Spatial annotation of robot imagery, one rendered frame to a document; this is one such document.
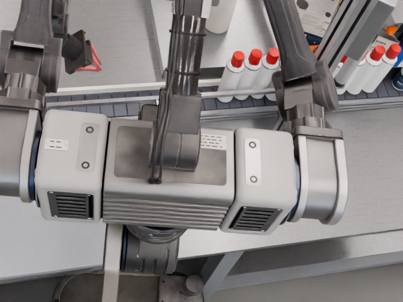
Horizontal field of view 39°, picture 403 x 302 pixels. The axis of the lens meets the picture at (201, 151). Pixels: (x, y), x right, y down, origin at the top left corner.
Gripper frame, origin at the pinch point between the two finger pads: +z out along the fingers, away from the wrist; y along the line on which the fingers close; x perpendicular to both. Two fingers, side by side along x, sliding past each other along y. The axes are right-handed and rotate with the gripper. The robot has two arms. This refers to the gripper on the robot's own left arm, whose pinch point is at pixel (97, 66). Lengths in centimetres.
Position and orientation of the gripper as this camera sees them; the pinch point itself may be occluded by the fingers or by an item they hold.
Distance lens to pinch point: 150.6
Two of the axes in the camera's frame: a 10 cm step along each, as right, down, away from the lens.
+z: 4.9, 3.0, 8.2
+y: -1.7, -8.9, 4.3
